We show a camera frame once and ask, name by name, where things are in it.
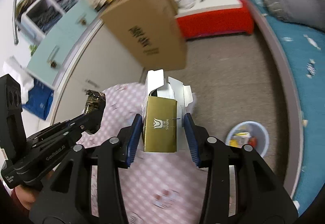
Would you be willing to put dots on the white paper shopping bag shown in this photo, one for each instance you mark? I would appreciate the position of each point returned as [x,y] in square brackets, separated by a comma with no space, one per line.
[12,67]

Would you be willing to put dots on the blue paper bag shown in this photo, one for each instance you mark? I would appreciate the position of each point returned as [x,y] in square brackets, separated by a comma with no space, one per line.
[40,99]

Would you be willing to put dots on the left hand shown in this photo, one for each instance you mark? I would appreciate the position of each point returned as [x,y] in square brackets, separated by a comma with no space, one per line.
[24,198]

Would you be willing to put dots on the blue plastic trash bucket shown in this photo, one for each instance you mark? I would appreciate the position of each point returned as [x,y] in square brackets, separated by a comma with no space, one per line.
[249,132]

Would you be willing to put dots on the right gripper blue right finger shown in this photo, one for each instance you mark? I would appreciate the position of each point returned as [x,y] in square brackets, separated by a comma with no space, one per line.
[192,138]

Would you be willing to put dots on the large brown cardboard box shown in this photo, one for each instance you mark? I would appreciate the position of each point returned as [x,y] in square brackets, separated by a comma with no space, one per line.
[149,30]

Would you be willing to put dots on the red covered low bench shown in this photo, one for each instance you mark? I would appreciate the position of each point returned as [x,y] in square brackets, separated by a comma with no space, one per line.
[215,20]

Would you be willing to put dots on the yellow snack bag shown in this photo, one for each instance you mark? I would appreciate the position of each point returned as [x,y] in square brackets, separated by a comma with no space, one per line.
[95,101]

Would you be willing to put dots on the pink checkered tablecloth table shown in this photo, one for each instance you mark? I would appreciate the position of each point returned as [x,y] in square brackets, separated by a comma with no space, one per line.
[158,187]

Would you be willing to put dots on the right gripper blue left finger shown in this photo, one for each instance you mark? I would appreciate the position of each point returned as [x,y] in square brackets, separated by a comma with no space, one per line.
[133,139]

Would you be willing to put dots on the gold white box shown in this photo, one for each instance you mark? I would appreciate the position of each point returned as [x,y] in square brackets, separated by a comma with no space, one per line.
[166,100]

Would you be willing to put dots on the white curved base cabinet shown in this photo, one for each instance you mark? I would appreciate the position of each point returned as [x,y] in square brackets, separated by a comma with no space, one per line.
[100,61]

